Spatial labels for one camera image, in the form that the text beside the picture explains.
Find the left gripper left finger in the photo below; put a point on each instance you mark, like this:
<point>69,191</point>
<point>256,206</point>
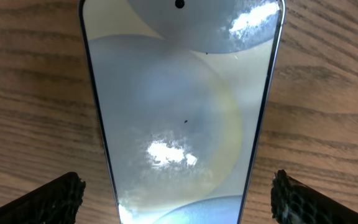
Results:
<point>56,202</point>

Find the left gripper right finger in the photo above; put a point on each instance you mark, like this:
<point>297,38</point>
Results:
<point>293,202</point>

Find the blue Galaxy smartphone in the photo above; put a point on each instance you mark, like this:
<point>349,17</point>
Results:
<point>180,87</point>

